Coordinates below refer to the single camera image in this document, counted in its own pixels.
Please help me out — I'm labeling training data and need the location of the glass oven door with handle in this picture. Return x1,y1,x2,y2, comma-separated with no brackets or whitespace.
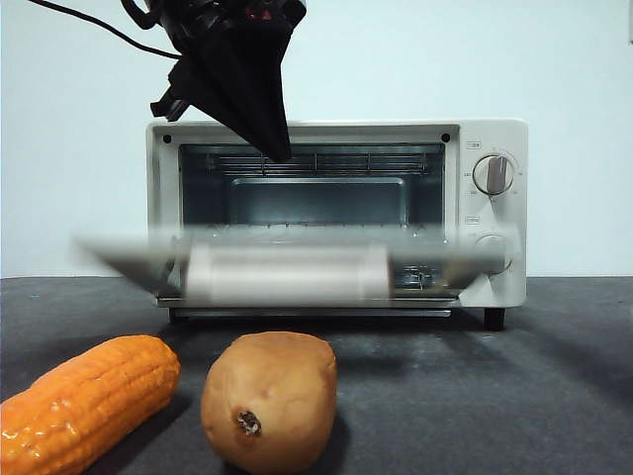
71,222,521,304

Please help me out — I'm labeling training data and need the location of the cream Toshiba toaster oven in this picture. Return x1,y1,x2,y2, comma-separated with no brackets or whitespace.
145,117,529,319

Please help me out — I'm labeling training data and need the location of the large beige temperature knob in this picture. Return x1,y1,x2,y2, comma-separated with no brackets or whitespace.
472,153,515,196

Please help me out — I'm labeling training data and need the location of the small beige timer knob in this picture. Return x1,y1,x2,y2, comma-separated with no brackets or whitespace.
472,232,513,276

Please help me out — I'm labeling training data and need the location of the brown potato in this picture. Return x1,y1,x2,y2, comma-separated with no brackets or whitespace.
199,331,339,475

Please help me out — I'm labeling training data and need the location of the orange corn cob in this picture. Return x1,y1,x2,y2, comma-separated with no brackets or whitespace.
0,334,182,475

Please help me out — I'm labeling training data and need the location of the metal wire heater guard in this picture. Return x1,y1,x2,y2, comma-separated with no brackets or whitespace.
205,150,429,178

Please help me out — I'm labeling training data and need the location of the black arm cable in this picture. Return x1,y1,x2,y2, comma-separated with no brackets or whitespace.
27,0,182,59

